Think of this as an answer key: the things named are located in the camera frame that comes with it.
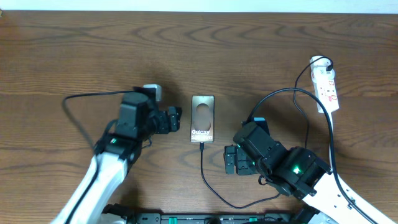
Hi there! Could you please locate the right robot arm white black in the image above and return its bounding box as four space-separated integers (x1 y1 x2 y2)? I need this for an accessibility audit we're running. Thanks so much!
224 119 392 223

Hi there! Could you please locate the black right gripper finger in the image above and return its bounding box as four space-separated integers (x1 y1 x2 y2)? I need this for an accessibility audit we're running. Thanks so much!
223 145 238 161
224 158 238 175

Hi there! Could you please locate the white power strip cord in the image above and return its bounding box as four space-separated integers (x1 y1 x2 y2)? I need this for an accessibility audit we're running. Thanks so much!
327 112 335 170

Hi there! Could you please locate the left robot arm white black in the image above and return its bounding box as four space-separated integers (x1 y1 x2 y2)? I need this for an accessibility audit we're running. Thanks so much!
53 87 182 223

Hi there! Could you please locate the black camera cable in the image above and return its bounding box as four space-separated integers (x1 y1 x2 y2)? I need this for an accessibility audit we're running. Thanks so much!
61 90 137 224
247 87 380 224

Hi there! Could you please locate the black left camera cable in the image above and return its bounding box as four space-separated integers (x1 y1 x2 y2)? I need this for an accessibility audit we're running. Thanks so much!
61 90 137 224

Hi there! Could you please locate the gold Galaxy smartphone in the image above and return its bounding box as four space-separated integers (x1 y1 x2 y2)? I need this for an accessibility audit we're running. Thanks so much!
190 95 215 143

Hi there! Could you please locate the white red power strip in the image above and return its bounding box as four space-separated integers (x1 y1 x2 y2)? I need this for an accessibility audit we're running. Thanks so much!
310 55 339 113

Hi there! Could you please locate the black right camera cable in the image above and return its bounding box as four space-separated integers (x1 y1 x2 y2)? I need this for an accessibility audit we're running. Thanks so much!
247 87 380 224

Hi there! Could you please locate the black USB charging cable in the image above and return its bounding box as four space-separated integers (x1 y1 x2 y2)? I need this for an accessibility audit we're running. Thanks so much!
198 56 335 210

